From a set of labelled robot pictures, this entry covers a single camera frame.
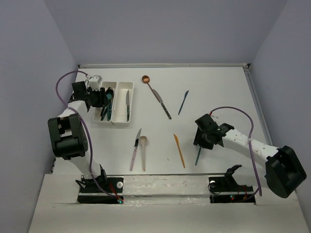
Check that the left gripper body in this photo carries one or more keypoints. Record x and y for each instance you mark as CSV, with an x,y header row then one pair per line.
x,y
96,98

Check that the silver spoon green handle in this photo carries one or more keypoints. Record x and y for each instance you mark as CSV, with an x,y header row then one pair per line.
x,y
109,112

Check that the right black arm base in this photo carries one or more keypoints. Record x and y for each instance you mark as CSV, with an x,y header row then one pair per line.
x,y
224,190

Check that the black spoon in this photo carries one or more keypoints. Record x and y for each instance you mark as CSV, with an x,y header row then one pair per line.
x,y
109,90

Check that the white right utensil tray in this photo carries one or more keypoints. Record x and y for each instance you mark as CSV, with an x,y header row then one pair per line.
x,y
119,117

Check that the teal plastic spoon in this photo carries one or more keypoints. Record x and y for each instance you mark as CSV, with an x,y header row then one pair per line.
x,y
109,98

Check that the white utensil tray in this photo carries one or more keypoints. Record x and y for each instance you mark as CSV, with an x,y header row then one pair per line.
x,y
97,117
119,117

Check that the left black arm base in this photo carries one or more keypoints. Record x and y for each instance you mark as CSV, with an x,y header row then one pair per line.
x,y
108,193

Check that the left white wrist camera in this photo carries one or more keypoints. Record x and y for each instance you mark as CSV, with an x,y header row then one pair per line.
x,y
95,82

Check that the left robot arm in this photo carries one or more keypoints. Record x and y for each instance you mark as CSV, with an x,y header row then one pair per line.
x,y
71,140

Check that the steel knife pink handle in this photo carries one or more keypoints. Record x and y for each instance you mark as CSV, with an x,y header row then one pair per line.
x,y
135,150

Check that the steel knife green handle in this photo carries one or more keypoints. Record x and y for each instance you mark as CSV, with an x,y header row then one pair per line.
x,y
128,105

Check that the orange plastic knife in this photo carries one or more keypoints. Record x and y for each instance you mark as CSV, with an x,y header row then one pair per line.
x,y
179,150

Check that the beige plastic spoon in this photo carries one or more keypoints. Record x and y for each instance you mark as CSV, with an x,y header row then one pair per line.
x,y
143,143

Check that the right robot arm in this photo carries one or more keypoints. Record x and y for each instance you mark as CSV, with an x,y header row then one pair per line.
x,y
279,169

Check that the blue plastic knife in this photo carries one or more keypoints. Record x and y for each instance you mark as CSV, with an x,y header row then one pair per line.
x,y
182,104

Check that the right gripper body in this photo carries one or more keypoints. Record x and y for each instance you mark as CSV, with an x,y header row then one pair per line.
x,y
201,138

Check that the white left utensil tray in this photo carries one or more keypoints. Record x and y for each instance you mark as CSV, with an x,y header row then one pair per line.
x,y
97,117

